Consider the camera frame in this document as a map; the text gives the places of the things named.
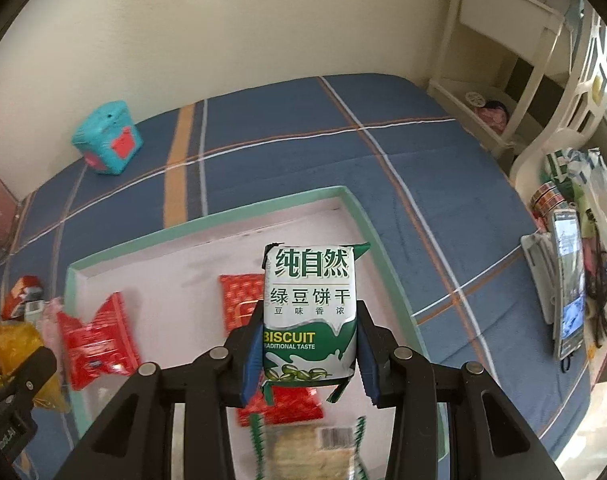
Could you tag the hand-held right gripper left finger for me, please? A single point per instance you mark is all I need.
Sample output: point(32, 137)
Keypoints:
point(248, 375)

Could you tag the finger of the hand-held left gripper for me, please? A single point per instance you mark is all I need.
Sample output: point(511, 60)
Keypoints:
point(30, 380)

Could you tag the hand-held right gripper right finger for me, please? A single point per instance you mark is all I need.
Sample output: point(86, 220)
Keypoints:
point(368, 370)

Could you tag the orange cake clear packet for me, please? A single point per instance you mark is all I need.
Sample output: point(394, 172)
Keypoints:
point(13, 340)

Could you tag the long red snack packet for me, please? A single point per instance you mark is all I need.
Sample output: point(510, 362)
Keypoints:
point(293, 405)

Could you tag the pink snack packet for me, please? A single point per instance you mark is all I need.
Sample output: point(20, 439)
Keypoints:
point(50, 320)

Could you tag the red twisted cracker packet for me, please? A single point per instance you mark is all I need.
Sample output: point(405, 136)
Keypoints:
point(98, 345)

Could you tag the orange beige snack packet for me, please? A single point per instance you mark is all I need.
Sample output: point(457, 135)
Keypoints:
point(236, 300)

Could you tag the green white biscuit packet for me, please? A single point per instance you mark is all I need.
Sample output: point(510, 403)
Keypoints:
point(308, 310)

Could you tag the dark red snack packet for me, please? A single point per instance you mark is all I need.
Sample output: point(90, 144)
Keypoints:
point(18, 292)

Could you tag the green edged clear packet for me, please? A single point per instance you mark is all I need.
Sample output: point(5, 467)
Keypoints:
point(303, 450)

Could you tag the teal rimmed white tray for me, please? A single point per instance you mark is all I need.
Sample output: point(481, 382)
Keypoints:
point(183, 260)

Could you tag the white phone stand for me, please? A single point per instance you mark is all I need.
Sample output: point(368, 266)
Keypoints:
point(536, 270)

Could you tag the smartphone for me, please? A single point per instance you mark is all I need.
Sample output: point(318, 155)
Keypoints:
point(568, 285)

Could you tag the plaid blue bedsheet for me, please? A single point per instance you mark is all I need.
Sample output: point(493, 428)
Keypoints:
point(283, 135)

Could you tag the patterned tape roll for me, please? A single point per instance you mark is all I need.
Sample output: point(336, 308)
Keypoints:
point(548, 197)

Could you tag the teal cube box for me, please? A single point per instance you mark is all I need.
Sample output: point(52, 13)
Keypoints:
point(103, 135)

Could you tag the pink item on shelf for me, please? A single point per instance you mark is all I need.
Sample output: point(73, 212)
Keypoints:
point(493, 114)

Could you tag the clear plastic bag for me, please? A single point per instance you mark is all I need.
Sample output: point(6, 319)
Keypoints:
point(603, 195)

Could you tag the white bedside shelf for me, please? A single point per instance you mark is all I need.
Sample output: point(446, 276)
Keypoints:
point(508, 15)

